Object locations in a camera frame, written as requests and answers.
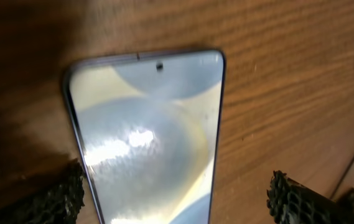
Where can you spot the Samsung Galaxy smartphone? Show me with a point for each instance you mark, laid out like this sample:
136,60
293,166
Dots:
147,127

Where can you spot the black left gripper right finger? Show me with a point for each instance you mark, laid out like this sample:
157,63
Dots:
290,202

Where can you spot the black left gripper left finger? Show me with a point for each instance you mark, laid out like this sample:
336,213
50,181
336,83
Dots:
59,203

